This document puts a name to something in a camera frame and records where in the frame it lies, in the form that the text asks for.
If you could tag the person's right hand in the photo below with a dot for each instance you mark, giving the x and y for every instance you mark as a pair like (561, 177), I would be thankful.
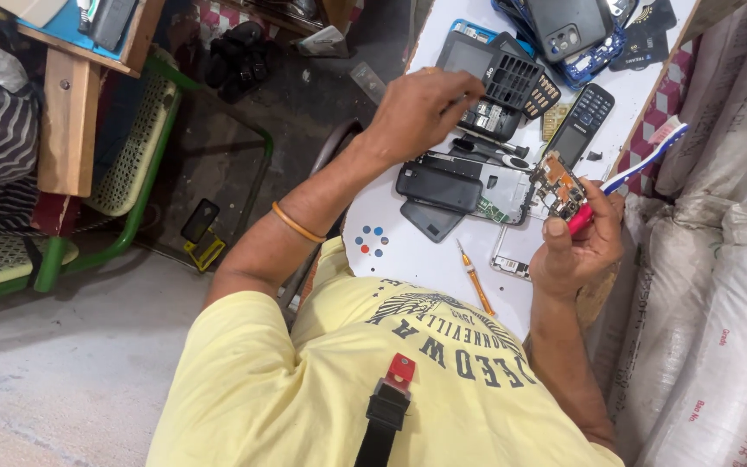
(578, 266)

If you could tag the person's left hand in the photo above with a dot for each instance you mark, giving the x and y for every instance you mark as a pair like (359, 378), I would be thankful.
(415, 120)

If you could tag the person's left fingers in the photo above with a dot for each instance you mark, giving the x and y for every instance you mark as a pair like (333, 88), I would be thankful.
(461, 87)

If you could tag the phone circuit board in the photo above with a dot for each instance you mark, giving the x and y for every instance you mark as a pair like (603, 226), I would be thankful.
(558, 188)

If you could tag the white blue red toothbrush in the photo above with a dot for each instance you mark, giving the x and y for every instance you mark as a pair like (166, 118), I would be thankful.
(636, 167)

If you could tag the black opened phone body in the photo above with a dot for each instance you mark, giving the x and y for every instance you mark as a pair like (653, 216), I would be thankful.
(490, 120)

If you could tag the black keypad phone front cover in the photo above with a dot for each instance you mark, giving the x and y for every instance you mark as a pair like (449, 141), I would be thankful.
(509, 74)

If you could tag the light blue phone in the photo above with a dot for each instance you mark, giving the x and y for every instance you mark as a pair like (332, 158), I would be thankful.
(471, 29)

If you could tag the black screwdriver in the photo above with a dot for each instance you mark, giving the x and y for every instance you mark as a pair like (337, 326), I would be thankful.
(490, 150)

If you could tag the clear plastic piece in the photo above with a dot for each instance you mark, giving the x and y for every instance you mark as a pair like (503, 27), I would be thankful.
(367, 81)

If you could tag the gold keypad membrane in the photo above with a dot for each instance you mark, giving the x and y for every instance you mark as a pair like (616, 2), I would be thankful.
(552, 123)

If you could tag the black phone back cover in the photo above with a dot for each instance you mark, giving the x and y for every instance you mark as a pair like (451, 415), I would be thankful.
(438, 188)

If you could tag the black smartphone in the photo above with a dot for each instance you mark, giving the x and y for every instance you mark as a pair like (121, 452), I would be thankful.
(568, 26)

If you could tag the black keypad phone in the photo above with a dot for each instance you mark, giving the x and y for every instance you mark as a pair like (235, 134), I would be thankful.
(581, 123)

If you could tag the dark grey phone back panel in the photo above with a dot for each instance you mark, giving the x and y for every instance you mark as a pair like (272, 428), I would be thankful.
(432, 224)

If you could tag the grey plastic piece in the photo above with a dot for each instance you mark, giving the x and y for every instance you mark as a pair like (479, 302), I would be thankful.
(321, 44)

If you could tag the black cards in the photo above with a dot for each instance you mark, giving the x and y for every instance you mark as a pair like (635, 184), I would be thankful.
(646, 39)

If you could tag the orange screwdriver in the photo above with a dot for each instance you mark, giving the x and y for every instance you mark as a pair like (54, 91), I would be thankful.
(475, 279)

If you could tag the orange bangle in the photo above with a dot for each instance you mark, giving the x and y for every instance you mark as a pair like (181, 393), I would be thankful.
(295, 225)

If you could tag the black sandals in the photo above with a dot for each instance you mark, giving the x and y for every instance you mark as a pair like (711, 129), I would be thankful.
(237, 61)

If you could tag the black phone in yellow holder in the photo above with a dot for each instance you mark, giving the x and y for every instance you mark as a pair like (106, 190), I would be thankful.
(200, 224)

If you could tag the heap of white sacks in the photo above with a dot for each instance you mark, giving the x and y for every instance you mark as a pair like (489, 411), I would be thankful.
(723, 259)

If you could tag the yellow printed t-shirt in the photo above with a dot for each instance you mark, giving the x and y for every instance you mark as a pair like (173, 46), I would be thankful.
(321, 389)

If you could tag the green woven chair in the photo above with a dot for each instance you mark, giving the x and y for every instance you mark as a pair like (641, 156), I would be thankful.
(133, 162)

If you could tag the wooden table with items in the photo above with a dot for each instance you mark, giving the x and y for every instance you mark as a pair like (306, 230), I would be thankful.
(69, 117)

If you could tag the opened smartphone frame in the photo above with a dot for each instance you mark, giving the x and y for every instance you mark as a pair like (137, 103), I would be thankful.
(506, 191)

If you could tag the white phone frame part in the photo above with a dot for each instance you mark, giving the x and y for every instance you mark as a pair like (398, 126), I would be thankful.
(509, 263)

